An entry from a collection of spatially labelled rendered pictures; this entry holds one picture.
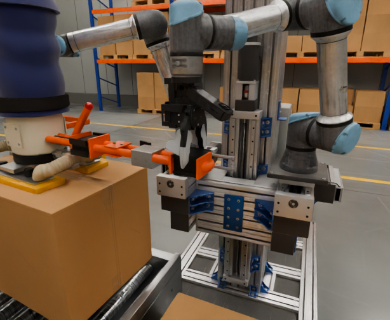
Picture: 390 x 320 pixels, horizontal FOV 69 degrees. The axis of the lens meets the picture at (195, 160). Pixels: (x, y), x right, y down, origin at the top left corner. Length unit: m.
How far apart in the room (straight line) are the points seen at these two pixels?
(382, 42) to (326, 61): 6.93
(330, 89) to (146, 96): 8.31
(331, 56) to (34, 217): 0.96
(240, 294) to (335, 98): 1.19
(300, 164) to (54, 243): 0.88
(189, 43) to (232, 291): 1.43
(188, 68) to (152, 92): 8.37
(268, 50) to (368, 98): 6.68
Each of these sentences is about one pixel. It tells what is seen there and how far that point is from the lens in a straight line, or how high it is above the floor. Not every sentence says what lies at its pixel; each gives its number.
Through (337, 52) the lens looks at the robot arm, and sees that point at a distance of 1.01.
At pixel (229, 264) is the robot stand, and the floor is 0.43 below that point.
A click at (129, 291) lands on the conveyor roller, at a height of 0.54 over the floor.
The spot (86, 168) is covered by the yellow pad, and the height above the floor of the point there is 1.10.
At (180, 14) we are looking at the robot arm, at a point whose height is 1.54.
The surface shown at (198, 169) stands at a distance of 0.66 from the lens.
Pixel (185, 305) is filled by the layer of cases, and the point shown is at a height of 0.54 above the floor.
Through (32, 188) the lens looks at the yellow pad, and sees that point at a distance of 0.96.
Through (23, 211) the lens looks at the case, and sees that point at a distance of 0.92.
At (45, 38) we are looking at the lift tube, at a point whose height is 1.52.
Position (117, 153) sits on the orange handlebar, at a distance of 0.82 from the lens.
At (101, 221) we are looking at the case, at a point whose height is 0.99.
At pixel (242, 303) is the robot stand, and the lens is 1.76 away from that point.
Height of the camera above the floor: 1.44
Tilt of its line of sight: 18 degrees down
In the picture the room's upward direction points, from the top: straight up
